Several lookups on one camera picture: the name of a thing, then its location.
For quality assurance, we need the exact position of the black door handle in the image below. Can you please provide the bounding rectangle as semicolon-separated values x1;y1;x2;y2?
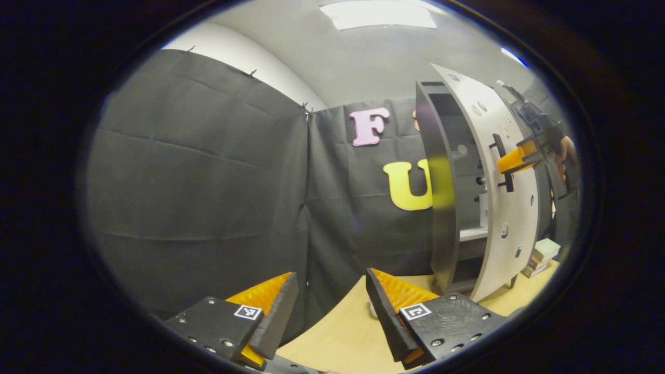
489;133;515;193

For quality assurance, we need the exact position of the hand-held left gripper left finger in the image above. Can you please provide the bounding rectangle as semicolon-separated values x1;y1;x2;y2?
164;272;300;370

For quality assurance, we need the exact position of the narrow ceiling light panel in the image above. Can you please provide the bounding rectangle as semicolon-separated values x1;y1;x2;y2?
501;47;529;68

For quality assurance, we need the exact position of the black backdrop cloth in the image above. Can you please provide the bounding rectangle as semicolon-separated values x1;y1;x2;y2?
83;48;580;343

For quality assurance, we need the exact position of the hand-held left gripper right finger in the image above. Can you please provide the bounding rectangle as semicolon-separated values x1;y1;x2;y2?
365;268;507;370

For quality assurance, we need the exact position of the grey cabinet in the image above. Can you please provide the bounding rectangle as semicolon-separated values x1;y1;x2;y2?
415;81;520;294

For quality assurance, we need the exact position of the wide ceiling light panel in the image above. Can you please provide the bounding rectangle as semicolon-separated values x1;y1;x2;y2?
320;0;437;31

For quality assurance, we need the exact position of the green cover book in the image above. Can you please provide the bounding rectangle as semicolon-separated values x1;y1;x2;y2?
534;238;562;263

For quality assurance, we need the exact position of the beige cabinet door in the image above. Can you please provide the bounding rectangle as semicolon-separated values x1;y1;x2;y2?
430;63;541;303

